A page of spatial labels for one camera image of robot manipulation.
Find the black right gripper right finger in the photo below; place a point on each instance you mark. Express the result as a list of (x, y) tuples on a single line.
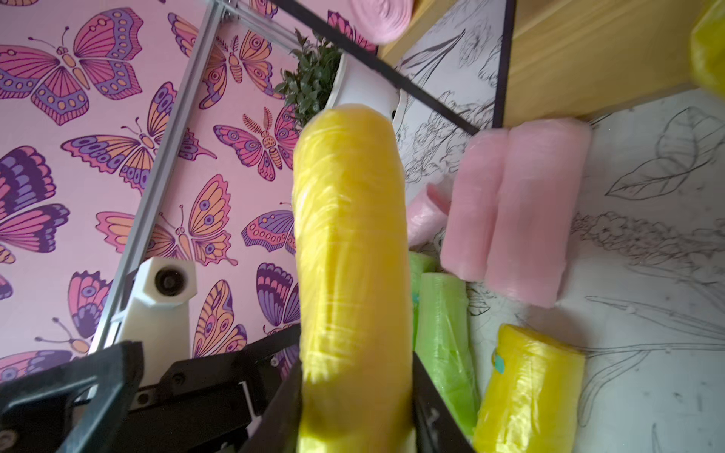
[(436, 431)]

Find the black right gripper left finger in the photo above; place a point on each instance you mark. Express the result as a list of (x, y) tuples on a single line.
[(279, 427)]

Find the potted green plant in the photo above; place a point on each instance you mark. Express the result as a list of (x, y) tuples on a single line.
[(326, 77)]

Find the pink roll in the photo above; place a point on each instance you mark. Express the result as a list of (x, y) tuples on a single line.
[(474, 205), (382, 21), (428, 212), (536, 202)]

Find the green roll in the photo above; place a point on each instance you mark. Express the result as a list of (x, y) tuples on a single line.
[(443, 346), (420, 264)]

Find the green roll far left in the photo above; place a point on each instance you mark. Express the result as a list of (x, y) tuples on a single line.
[(420, 264)]

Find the wooden three-tier shelf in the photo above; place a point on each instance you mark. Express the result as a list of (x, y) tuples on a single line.
[(587, 58)]

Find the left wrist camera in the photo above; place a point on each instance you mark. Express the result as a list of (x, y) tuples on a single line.
[(157, 314)]

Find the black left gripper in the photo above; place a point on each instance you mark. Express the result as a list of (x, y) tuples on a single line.
[(199, 405)]

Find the yellow roll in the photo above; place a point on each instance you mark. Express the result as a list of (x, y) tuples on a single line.
[(354, 281), (531, 400), (706, 49)]

